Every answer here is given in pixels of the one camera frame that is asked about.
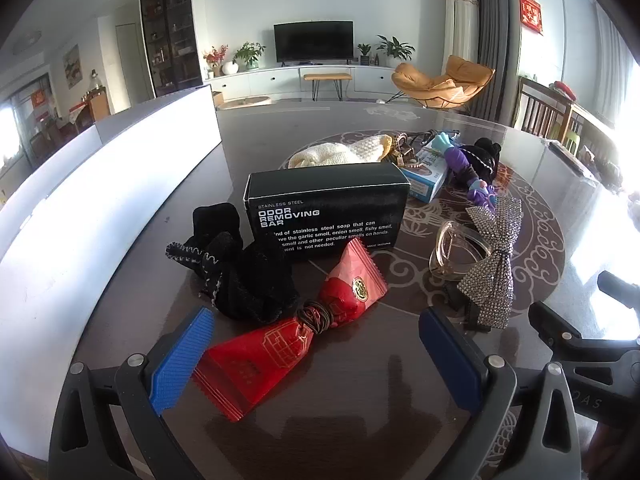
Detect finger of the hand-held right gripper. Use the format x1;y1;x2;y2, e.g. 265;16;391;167
597;270;640;307
528;301;640;356

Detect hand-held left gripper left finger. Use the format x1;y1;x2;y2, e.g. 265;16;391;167
47;306;217;480

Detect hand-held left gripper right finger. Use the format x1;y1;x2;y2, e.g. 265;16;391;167
418;306;586;480

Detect red foil packet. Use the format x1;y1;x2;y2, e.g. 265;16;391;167
192;237;388;422

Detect rhinestone bow hair clip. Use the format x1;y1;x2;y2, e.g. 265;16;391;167
445;195;523;333

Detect white storage box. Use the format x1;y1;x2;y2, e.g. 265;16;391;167
0;85;223;376

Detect blue and white box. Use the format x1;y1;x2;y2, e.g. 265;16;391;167
400;147;451;204

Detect black printed cardboard box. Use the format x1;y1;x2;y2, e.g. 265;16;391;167
243;162;411;263

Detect dark patterned desktop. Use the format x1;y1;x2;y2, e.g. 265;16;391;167
10;101;640;480

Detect black stitched fabric piece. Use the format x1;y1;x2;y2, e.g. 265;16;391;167
166;202;301;323

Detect clear plastic hair claw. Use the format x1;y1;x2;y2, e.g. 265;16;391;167
429;220;493;281

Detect dark flat device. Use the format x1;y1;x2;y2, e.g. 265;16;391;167
548;141;583;171

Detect black plush item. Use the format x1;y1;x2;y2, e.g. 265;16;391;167
457;137;502;183

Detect purple toy figure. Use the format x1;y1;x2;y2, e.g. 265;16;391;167
432;132;501;211

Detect wooden chair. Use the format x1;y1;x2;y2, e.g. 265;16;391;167
515;76;576;141

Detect key bunch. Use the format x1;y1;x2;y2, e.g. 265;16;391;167
387;132;418;168

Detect black glasses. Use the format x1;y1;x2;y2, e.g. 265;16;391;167
410;130;461;146

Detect cream knitted cloth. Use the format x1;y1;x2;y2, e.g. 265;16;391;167
288;135;396;170

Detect round beige floor mat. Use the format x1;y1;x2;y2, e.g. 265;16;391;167
218;95;273;111

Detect wooden sideboard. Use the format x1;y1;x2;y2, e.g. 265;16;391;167
70;87;111;126

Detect orange lounge chair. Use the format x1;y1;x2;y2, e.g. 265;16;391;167
391;55;496;111

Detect grey curtain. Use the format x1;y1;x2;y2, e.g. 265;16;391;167
460;0;523;126

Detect white door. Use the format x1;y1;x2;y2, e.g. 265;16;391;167
116;22;146;108

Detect white television cabinet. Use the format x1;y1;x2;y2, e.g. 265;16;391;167
202;64;401;103

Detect red flower plant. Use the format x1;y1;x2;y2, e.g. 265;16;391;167
203;45;229;78

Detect white covered air conditioner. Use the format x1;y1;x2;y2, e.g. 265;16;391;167
442;0;481;76

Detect wooden bench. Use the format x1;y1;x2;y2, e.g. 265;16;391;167
303;73;352;102

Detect green potted plant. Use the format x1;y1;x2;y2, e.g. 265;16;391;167
232;41;267;72

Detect large leafy potted plant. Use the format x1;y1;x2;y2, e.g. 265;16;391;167
375;35;416;67

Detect dark glass display cabinet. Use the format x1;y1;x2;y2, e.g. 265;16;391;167
139;0;203;99

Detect black television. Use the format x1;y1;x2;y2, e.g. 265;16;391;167
273;21;354;66

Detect brown hair tie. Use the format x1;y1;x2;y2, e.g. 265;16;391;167
297;300;333;335

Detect red wall hanging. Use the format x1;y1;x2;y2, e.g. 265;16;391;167
519;0;544;36

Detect framed wall painting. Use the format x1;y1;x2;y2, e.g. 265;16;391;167
62;44;82;88

